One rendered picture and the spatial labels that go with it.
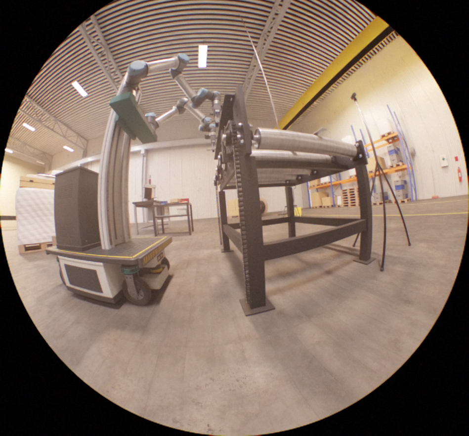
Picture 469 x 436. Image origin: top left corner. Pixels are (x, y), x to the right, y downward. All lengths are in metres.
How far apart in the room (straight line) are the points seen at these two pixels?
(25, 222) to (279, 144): 3.70
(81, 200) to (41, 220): 2.45
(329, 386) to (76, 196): 1.38
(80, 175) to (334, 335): 1.49
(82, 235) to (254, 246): 1.01
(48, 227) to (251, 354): 3.43
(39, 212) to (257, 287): 3.47
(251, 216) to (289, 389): 0.67
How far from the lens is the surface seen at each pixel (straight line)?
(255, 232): 0.65
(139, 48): 9.36
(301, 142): 0.85
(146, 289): 0.90
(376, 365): 0.65
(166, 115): 1.76
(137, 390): 0.62
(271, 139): 0.76
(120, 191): 1.28
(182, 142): 12.00
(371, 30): 8.01
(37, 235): 3.48
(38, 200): 3.48
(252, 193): 0.65
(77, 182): 1.10
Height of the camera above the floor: 0.51
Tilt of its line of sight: 3 degrees up
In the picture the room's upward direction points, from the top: 5 degrees counter-clockwise
